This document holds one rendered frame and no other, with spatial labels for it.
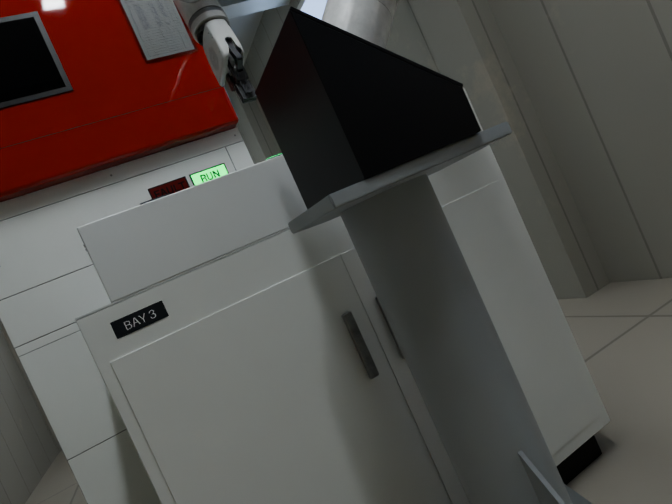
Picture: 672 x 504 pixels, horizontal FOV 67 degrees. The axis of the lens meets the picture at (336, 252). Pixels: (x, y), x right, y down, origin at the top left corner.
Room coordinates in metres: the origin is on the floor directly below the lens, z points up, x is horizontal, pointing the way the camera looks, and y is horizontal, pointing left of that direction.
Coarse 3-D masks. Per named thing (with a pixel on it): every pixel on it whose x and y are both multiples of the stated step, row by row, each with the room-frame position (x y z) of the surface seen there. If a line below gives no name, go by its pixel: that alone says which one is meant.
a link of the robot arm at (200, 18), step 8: (208, 8) 1.06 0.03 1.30; (216, 8) 1.07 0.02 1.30; (192, 16) 1.06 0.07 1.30; (200, 16) 1.05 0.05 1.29; (208, 16) 1.05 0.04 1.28; (216, 16) 1.06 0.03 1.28; (224, 16) 1.07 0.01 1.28; (192, 24) 1.07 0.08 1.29; (200, 24) 1.06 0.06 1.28; (192, 32) 1.08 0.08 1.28
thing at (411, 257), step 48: (480, 144) 0.75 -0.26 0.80; (336, 192) 0.66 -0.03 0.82; (384, 192) 0.78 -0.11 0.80; (432, 192) 0.82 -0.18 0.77; (384, 240) 0.79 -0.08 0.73; (432, 240) 0.79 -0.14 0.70; (384, 288) 0.82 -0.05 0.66; (432, 288) 0.78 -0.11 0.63; (432, 336) 0.79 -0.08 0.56; (480, 336) 0.79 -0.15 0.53; (432, 384) 0.81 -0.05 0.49; (480, 384) 0.78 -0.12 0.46; (480, 432) 0.78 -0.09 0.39; (528, 432) 0.80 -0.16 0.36; (480, 480) 0.80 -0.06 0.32; (528, 480) 0.78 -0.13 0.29
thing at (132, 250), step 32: (192, 192) 0.94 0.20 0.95; (224, 192) 0.97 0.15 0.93; (256, 192) 0.99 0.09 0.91; (288, 192) 1.01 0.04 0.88; (96, 224) 0.87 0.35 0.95; (128, 224) 0.89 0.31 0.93; (160, 224) 0.91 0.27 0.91; (192, 224) 0.93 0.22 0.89; (224, 224) 0.95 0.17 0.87; (256, 224) 0.98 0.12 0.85; (96, 256) 0.87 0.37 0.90; (128, 256) 0.88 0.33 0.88; (160, 256) 0.90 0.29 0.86; (192, 256) 0.92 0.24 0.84; (128, 288) 0.88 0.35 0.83
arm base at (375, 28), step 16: (336, 0) 0.85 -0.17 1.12; (352, 0) 0.83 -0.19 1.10; (368, 0) 0.84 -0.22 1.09; (384, 0) 0.85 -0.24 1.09; (336, 16) 0.83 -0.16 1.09; (352, 16) 0.83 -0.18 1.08; (368, 16) 0.83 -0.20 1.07; (384, 16) 0.85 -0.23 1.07; (352, 32) 0.82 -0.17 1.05; (368, 32) 0.83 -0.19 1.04; (384, 32) 0.85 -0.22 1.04
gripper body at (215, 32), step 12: (204, 24) 1.06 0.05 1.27; (216, 24) 1.04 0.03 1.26; (228, 24) 1.08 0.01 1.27; (204, 36) 1.07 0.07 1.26; (216, 36) 1.03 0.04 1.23; (228, 36) 1.04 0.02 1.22; (204, 48) 1.10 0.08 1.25; (216, 48) 1.04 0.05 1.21; (228, 48) 1.03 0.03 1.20; (240, 48) 1.05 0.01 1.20; (216, 60) 1.06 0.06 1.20; (216, 72) 1.09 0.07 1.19; (228, 72) 1.08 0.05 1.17
